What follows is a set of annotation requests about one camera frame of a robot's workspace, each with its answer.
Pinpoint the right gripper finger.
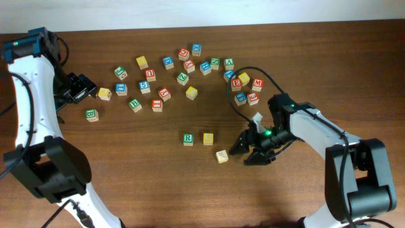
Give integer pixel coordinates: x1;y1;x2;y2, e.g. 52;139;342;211
244;149;271;166
229;130;252;155

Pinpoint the yellow S block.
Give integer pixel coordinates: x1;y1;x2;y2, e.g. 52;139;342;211
216;150;228;163
203;133;214;146

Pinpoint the green R block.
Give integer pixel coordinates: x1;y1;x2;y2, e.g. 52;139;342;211
183;134;194;146

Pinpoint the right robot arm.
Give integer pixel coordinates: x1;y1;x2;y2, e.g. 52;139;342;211
229;93;397;227

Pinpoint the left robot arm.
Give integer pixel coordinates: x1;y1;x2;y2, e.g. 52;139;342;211
1;27;124;227

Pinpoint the yellow W block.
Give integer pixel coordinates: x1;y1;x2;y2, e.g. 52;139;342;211
97;87;112;101

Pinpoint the green B block left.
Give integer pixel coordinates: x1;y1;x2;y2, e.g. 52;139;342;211
85;109;99;122

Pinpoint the green b block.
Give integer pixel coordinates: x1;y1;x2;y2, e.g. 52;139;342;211
85;109;99;122
128;98;142;113

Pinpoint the red 3 block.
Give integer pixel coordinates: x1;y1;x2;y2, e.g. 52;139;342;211
247;92;259;106

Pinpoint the blue E block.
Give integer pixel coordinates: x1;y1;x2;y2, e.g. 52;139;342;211
234;92;247;106

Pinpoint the green J block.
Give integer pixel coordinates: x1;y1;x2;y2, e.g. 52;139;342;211
113;66;128;80

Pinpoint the red M block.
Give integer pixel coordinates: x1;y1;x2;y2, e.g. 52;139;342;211
252;79;263;92

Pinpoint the red E block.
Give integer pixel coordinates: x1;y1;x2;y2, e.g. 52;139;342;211
231;79;242;92

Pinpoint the green B block centre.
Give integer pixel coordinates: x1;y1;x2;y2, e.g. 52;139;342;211
128;98;142;113

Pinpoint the yellow block right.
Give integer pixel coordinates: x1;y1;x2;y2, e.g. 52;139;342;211
238;72;251;86

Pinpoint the blue 5 block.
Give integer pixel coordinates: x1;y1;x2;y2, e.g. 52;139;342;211
139;80;151;94

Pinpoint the yellow block top left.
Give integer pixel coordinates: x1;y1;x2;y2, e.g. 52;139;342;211
135;56;149;70

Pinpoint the blue P block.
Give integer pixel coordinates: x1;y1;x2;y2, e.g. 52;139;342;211
223;70;234;83

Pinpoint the yellow block centre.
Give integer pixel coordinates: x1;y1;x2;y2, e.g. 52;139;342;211
185;86;198;100

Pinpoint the red U block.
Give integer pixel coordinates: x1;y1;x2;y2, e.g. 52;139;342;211
145;69;156;82

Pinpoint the green V block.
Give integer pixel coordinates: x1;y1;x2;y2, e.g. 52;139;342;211
224;58;235;70

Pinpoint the red I block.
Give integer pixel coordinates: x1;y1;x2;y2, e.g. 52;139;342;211
151;99;163;112

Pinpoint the blue H block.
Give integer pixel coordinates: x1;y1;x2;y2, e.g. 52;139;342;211
200;61;212;75

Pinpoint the green N block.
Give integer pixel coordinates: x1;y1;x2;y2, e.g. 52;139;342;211
210;58;220;70

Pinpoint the green Z block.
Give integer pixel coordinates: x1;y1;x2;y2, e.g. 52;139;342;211
177;72;189;86

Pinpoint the red K block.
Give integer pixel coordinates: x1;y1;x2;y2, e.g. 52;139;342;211
158;87;171;102

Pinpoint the red Y block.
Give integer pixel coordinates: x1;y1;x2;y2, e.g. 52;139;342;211
184;60;196;73

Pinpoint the blue D block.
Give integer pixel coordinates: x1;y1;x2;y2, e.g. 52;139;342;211
163;56;174;70

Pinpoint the blue X block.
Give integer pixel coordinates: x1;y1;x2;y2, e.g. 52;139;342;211
192;43;202;56

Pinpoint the red C block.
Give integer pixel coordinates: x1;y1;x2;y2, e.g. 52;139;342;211
178;48;190;61

